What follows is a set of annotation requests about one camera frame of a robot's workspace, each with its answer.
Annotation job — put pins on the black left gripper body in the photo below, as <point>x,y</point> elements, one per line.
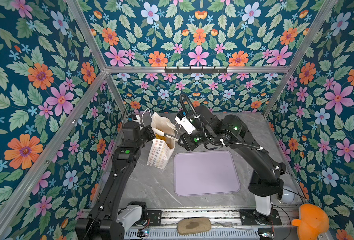
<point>147,134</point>

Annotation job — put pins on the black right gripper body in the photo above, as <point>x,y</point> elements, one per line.
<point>191,141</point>

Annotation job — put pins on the white handled tongs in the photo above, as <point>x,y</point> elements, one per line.
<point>172,134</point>

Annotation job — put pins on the white patterned paper bag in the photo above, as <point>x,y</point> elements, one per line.
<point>160,151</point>

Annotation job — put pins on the golden croissant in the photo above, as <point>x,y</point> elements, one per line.
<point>161,137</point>

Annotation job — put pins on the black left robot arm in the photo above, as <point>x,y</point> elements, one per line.
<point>104,222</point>

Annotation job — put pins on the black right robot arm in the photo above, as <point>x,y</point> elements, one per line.
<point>202,127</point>

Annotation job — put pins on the lilac silicone mat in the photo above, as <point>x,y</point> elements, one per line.
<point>205,173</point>

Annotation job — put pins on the brown stone-like sponge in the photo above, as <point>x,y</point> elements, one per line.
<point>194,226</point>

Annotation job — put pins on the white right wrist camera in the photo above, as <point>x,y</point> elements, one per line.
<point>183,121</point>

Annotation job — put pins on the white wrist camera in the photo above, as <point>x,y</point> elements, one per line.
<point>183,121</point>
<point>134,118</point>

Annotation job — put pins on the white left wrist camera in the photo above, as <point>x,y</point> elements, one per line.
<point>134,118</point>

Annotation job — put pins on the black hook rail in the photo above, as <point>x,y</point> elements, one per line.
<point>195,70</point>

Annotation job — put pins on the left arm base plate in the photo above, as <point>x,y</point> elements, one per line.
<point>143,218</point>

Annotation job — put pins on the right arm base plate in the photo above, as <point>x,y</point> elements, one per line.
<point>252,217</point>

